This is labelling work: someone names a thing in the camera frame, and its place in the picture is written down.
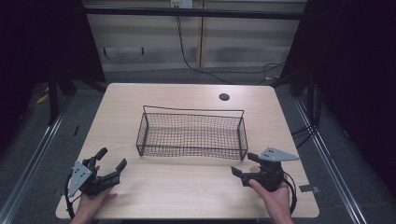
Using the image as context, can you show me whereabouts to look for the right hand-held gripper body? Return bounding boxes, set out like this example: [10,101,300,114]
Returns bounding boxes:
[240,147,301,192]

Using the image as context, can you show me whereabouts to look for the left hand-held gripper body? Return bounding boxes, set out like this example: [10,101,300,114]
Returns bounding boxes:
[66,157,121,198]

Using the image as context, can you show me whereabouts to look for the person's left hand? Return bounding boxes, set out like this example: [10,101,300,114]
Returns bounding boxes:
[76,165,119,218]

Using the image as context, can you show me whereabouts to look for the person's right hand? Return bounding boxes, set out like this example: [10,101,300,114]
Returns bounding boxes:
[247,173,292,218]

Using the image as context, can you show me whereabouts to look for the grey tape strip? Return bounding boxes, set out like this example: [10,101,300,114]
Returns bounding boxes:
[299,184,321,193]

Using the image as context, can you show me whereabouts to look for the yellow floor tape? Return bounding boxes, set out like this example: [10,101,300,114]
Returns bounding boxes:
[35,92,50,105]

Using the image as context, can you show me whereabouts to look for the black curtain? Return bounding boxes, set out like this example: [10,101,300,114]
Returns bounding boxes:
[279,0,396,200]
[0,0,106,150]

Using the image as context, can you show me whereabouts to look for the black horizontal metal bar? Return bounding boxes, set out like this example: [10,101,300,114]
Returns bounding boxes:
[83,6,310,21]

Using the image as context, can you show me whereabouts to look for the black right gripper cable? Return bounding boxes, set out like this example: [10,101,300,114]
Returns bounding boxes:
[282,170,298,216]

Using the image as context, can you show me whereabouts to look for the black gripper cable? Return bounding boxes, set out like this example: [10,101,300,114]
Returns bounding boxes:
[64,173,83,220]
[282,170,298,216]

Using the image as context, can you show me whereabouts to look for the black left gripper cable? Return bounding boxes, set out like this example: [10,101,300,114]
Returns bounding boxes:
[64,173,83,220]

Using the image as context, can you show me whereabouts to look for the black wire mesh basket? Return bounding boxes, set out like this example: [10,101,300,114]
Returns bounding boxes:
[135,105,249,162]

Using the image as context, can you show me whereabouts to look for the black floor cables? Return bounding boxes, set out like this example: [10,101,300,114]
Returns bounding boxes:
[290,83,323,149]

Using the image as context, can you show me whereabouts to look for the aluminium floor rail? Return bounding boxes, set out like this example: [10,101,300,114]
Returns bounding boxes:
[0,102,73,224]
[293,96,369,224]

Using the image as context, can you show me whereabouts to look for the black wall cable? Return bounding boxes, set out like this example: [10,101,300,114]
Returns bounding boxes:
[175,15,288,86]

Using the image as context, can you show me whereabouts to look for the white wall socket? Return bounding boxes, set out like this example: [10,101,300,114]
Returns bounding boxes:
[170,0,194,9]

